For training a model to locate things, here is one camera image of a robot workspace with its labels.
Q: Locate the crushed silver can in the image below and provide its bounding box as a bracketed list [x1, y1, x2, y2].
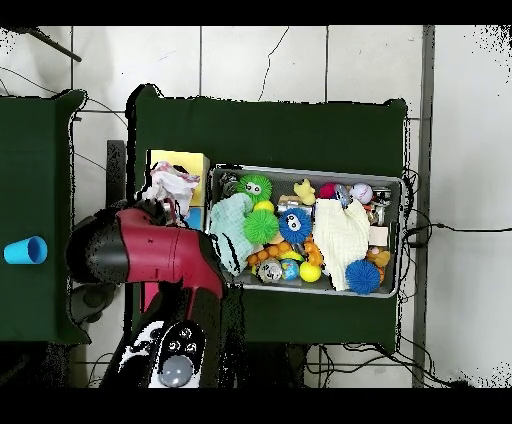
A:
[256, 258, 284, 284]

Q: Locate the globe print ball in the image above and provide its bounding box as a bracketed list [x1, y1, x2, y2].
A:
[279, 258, 301, 281]

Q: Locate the wooden box with three holes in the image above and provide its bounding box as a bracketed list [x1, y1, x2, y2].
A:
[141, 148, 211, 315]

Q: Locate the mint knitted cloth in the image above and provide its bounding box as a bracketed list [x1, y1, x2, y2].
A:
[208, 192, 255, 277]

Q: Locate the dark green table cloth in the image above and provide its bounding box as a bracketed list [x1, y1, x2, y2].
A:
[125, 83, 409, 353]
[0, 89, 91, 345]

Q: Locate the cream knitted cloth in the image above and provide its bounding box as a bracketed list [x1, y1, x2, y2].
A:
[311, 198, 372, 292]

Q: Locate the blue round object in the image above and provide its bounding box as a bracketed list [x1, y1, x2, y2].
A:
[3, 235, 48, 265]

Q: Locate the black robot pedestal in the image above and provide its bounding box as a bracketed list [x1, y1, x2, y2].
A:
[245, 343, 309, 388]

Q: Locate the white paper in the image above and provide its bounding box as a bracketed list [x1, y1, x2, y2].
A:
[141, 160, 201, 219]

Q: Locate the blue spiky googly-eyed ball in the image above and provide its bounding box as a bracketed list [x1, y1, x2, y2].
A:
[344, 258, 382, 296]
[278, 206, 314, 245]

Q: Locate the yellow foam toy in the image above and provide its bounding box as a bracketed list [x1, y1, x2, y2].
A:
[292, 178, 318, 206]

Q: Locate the dark rod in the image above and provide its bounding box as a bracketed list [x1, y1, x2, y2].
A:
[11, 25, 83, 63]

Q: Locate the shallow grey mesh bin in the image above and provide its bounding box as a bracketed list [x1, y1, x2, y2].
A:
[205, 163, 403, 299]

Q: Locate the black power cable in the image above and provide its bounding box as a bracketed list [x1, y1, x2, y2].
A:
[407, 222, 512, 235]

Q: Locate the grey stand foot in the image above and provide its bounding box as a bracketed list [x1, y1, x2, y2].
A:
[69, 281, 117, 325]

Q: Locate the green spiky googly-eyed ball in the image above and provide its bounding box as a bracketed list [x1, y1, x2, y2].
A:
[236, 173, 274, 203]

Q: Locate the black upright panel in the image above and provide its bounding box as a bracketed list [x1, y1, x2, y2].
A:
[105, 139, 127, 205]

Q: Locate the white baseball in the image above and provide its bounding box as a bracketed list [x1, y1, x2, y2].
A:
[348, 182, 374, 205]

